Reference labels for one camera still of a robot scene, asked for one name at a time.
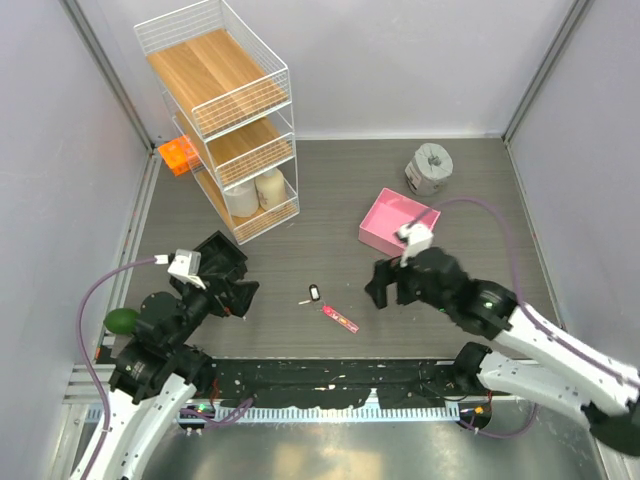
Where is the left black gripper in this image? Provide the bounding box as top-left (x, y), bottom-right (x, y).
top-left (167, 271), bottom-right (258, 351)

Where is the black key fob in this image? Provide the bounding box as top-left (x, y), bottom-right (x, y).
top-left (309, 284), bottom-right (321, 302)

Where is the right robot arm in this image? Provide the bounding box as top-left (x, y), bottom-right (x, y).
top-left (365, 247), bottom-right (639, 457)

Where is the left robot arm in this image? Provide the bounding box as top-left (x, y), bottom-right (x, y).
top-left (71, 249), bottom-right (259, 479)

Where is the pink plastic box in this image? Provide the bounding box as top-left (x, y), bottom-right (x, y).
top-left (358, 188), bottom-right (427, 257)

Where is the white toilet paper roll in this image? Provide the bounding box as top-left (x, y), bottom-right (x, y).
top-left (223, 179), bottom-right (260, 218)

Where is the cream lotion bottle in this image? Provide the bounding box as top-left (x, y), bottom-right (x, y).
top-left (255, 168), bottom-right (288, 211)

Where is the grey wrapped paper roll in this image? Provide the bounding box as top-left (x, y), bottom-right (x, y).
top-left (404, 143), bottom-right (454, 197)

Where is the green lime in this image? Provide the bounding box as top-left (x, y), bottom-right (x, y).
top-left (103, 308), bottom-right (139, 335)

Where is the orange plastic crate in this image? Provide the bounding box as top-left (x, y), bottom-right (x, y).
top-left (158, 135), bottom-right (200, 177)

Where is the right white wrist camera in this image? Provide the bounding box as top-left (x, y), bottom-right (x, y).
top-left (395, 222), bottom-right (434, 268)

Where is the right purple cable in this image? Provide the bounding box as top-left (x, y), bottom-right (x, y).
top-left (429, 197), bottom-right (640, 389)

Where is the white slotted cable duct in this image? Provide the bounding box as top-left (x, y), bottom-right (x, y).
top-left (177, 402), bottom-right (461, 426)

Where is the white wire shelf rack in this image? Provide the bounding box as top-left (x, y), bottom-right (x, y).
top-left (134, 1), bottom-right (300, 244)

